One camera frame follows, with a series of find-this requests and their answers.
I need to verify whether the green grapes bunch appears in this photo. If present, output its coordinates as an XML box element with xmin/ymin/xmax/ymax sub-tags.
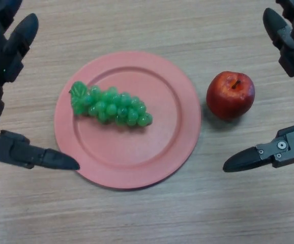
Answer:
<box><xmin>69</xmin><ymin>80</ymin><xmax>154</xmax><ymax>128</ymax></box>

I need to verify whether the pink round plate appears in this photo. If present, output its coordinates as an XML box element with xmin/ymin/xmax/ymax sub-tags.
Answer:
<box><xmin>53</xmin><ymin>51</ymin><xmax>202</xmax><ymax>191</ymax></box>

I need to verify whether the red apple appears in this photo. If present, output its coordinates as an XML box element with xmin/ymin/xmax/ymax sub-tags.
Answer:
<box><xmin>205</xmin><ymin>71</ymin><xmax>256</xmax><ymax>121</ymax></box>

